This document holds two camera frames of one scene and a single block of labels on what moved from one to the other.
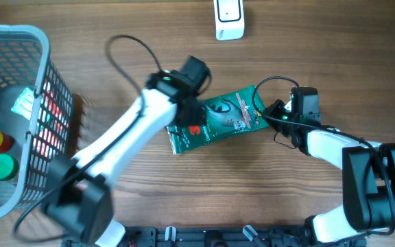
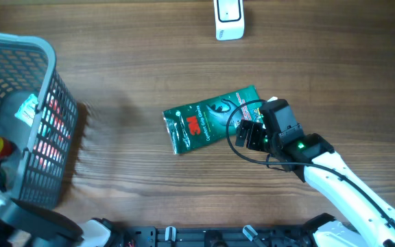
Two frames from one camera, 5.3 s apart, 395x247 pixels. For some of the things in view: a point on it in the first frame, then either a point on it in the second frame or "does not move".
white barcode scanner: x=229 y=19 does not move
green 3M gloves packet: x=227 y=114 does not move
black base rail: x=212 y=236 does not move
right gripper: x=273 y=111 → x=242 y=131
